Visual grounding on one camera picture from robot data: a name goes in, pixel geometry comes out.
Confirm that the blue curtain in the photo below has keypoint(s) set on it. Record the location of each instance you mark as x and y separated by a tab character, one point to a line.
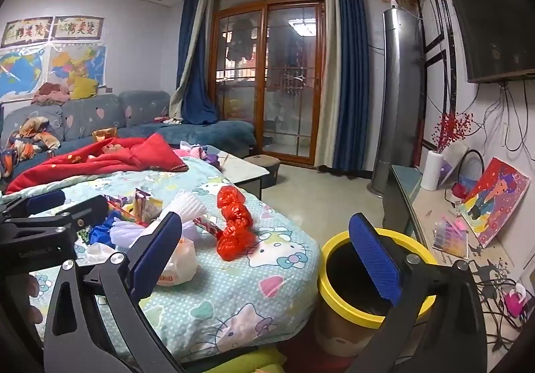
200	101
353	63

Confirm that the pink clothes pile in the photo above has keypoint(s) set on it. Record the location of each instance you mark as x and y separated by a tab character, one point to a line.
52	93

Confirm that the colourful portrait painting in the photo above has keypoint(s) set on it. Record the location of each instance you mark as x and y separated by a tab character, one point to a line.
497	197

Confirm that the yellow green cloth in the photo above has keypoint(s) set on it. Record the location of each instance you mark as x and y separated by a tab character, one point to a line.
250	360

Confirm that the white canvas board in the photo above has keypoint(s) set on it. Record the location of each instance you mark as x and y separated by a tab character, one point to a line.
453	155

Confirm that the red blanket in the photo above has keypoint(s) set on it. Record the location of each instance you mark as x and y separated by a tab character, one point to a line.
154	151

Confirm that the world map poster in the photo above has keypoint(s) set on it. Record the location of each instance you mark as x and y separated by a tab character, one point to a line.
21	72

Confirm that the blue plastic bag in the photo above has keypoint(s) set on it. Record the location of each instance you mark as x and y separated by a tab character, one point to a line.
100	231

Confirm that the white topped coffee table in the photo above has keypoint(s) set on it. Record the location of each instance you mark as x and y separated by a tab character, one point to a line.
242	168

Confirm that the person's left hand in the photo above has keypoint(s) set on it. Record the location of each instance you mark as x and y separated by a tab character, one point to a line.
31	297

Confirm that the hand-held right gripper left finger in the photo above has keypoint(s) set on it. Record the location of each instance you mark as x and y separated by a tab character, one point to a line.
156	256

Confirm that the beige curtain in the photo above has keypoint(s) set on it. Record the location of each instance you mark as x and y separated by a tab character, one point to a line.
193	51
332	105

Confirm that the round blue stool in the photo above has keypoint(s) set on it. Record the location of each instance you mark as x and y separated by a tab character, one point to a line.
267	168

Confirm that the clear bead organiser box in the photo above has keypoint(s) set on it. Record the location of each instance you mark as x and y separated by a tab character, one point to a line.
449	237

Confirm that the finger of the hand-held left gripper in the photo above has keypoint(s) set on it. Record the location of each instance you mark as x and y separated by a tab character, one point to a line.
46	199
90	210

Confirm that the red plastic bag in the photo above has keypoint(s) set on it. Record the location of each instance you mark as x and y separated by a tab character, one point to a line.
234	239

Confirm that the white cylinder vase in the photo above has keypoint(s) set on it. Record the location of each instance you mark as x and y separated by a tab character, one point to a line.
431	172

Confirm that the red striped candy wrapper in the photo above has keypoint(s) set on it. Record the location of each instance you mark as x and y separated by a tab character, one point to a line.
207	226

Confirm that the television cabinet with printed mat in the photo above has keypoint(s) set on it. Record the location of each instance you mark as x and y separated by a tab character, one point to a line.
422	205

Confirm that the wall television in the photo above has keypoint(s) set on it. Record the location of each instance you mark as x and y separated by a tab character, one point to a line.
493	21

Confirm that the grey tower air conditioner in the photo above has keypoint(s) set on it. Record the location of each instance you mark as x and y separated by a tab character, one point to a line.
397	105

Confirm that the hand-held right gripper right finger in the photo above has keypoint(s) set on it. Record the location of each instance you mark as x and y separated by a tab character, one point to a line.
376	260

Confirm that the pink bead tray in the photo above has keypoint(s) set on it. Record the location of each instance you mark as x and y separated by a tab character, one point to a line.
459	225

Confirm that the pink purple clothes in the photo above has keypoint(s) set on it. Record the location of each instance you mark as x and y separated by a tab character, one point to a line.
196	152

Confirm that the wooden sliding glass door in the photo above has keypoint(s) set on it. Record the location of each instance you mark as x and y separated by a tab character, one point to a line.
263	63

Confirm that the blue sofa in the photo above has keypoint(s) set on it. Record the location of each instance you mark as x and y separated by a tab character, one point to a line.
209	134

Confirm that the framed embroidery picture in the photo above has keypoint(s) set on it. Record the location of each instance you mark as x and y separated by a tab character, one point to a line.
27	32
79	27

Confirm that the colourful patterned cloth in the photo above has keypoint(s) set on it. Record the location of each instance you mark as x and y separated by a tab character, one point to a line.
31	136

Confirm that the orange packet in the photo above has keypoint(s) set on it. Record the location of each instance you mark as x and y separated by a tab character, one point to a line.
104	134

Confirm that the pale lilac plastic bag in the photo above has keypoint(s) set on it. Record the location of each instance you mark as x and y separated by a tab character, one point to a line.
125	233

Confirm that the white pleated paper cup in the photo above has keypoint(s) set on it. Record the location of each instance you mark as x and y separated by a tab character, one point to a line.
188	205

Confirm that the cartoon cat printed blanket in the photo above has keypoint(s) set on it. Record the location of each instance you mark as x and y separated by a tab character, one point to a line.
267	256

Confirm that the yellow rimmed trash bin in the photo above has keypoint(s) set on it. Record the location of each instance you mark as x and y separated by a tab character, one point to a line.
332	242

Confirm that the country map poster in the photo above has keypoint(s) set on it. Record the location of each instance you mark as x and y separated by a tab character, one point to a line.
71	63

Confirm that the white plastic bag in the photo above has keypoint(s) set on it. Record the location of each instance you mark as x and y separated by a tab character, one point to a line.
184	264

